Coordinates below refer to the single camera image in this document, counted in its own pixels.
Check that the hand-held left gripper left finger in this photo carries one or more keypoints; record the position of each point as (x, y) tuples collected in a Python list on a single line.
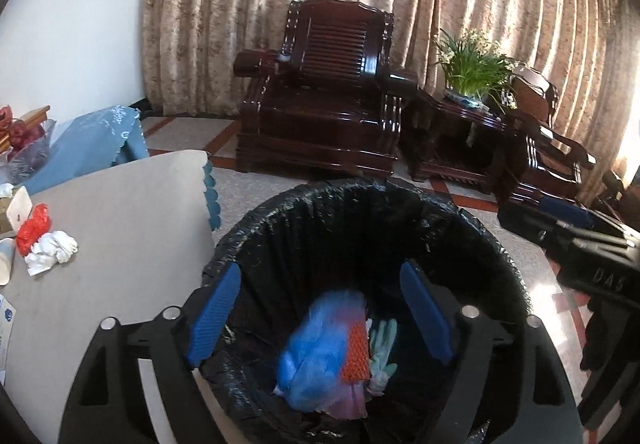
[(215, 314)]

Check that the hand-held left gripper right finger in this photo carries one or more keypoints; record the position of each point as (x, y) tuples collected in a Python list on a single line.
[(425, 314)]

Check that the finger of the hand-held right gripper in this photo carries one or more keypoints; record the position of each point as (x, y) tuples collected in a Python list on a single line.
[(565, 213), (530, 226)]

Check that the light green glove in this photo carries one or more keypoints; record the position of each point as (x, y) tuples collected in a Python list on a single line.
[(382, 349)]

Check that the orange foam net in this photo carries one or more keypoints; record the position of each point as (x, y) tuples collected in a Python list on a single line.
[(356, 354)]

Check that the blue plastic shoe cover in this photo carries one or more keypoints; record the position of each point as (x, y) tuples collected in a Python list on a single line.
[(312, 354)]

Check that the pink face mask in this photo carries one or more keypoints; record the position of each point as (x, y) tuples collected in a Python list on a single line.
[(345, 399)]

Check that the trash bin with black bag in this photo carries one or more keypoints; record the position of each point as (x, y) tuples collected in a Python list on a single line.
[(325, 234)]

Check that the person's right hand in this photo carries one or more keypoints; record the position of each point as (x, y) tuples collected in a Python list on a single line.
[(617, 364)]

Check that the dark wooden armchair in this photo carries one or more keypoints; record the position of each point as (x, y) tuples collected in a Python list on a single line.
[(320, 98), (545, 153)]

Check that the dark wooden side table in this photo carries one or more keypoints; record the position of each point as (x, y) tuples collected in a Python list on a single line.
[(450, 143)]

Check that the blue scalloped table cover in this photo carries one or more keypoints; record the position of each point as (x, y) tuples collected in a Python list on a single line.
[(212, 199)]

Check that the potted narcissus plant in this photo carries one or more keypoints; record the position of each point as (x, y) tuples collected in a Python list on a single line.
[(472, 63)]

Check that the white crumpled tissue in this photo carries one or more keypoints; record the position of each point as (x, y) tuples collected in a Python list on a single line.
[(50, 249)]

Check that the red crumpled wrapper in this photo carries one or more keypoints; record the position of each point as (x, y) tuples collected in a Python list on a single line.
[(32, 229)]

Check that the blue and white printed packet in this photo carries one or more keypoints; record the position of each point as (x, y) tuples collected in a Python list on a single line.
[(6, 329)]

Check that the blue patterned tablecloth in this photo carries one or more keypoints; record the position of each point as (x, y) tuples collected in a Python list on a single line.
[(95, 138)]

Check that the white and teal paper cup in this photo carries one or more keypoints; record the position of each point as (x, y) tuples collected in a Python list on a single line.
[(6, 261)]

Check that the beige tissue box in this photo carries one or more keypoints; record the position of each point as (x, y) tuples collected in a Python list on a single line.
[(17, 211)]

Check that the glass fruit bowl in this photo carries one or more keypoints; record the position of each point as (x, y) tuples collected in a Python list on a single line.
[(27, 158)]

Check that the pile of red apples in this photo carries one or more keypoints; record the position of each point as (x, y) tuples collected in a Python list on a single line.
[(25, 133)]

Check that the wooden television cabinet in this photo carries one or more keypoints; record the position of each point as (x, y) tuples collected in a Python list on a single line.
[(30, 116)]

